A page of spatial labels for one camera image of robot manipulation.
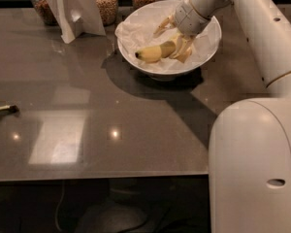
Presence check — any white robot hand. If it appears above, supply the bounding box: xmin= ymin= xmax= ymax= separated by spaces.
xmin=153 ymin=0 xmax=210 ymax=59

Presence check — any large yellow banana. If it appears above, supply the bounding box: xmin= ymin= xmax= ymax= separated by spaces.
xmin=135 ymin=34 xmax=179 ymax=63

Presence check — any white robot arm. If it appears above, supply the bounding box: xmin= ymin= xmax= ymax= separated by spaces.
xmin=169 ymin=0 xmax=291 ymax=233

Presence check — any small yellow banana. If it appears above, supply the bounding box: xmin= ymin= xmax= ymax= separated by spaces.
xmin=176 ymin=48 xmax=192 ymax=63

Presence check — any white ceramic bowl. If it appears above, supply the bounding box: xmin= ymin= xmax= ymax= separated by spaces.
xmin=115 ymin=0 xmax=223 ymax=83

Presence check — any banana at table edge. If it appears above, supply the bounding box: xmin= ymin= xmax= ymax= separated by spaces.
xmin=0 ymin=105 xmax=18 ymax=113

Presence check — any white paper napkin liner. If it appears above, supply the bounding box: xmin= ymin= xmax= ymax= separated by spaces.
xmin=114 ymin=5 xmax=221 ymax=74

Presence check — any middle glass grain jar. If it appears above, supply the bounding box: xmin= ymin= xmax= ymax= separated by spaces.
xmin=95 ymin=0 xmax=118 ymax=26

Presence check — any white folded paper stand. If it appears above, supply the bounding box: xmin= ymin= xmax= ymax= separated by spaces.
xmin=47 ymin=0 xmax=106 ymax=44

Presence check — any left glass grain jar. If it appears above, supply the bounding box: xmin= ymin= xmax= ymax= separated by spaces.
xmin=30 ymin=0 xmax=57 ymax=26

